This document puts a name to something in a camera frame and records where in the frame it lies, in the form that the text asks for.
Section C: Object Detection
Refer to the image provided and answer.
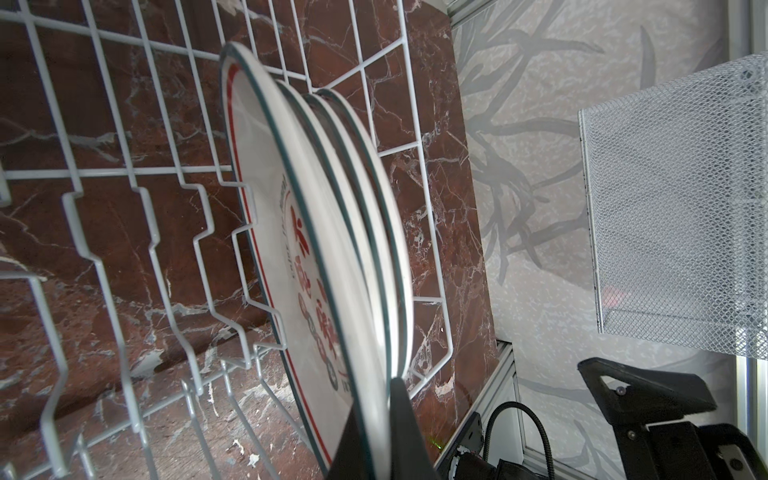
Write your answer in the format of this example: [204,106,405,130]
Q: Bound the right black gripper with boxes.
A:
[577,357,767,479]

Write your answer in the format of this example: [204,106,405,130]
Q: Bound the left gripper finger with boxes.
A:
[326,377,438,479]

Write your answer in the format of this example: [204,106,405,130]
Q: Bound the white round plate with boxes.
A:
[317,89,414,378]
[278,81,399,376]
[291,89,413,378]
[220,42,392,479]

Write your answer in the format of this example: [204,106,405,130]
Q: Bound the pink object in basket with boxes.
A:
[600,286,628,309]

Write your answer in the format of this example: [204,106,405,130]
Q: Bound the right black corrugated cable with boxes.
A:
[482,400,556,480]

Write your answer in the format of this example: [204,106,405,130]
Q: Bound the aluminium mounting rail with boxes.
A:
[435,341,524,468]

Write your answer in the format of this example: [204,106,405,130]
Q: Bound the white mesh wall basket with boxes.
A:
[578,53,767,360]

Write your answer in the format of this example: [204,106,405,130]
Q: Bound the white wire dish rack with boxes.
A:
[1,1,451,442]

